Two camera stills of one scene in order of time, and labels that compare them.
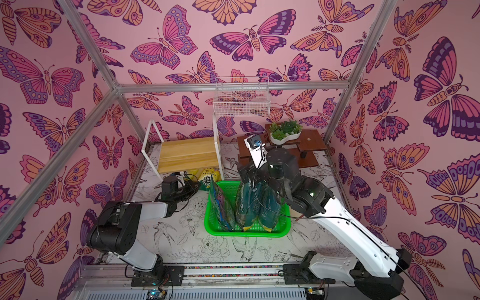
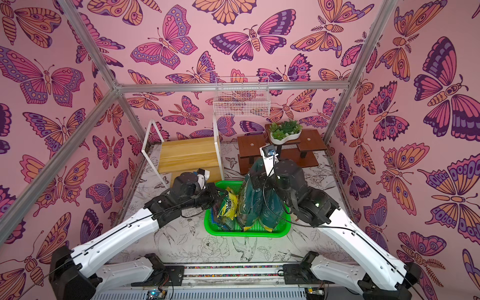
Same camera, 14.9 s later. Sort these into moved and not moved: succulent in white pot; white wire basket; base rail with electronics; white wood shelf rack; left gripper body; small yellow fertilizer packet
Moved: left gripper body; small yellow fertilizer packet
Not moved: succulent in white pot; base rail with electronics; white wire basket; white wood shelf rack
